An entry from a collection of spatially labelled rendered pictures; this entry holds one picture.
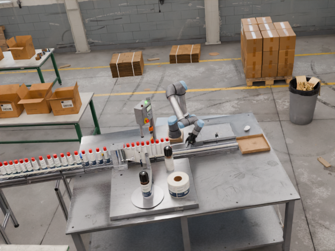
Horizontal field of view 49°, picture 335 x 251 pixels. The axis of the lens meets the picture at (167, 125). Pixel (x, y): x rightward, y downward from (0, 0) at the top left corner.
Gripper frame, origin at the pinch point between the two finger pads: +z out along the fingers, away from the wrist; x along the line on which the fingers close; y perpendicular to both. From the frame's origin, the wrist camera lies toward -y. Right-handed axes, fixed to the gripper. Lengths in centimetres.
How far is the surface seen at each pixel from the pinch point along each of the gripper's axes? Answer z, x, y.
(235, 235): 44, 66, 66
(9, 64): 157, -237, -352
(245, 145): -23, 60, -1
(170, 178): 3, -24, 56
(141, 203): 29, -42, 70
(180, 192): 7, -13, 68
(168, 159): -0.3, -24.5, 32.7
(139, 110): -24, -63, 0
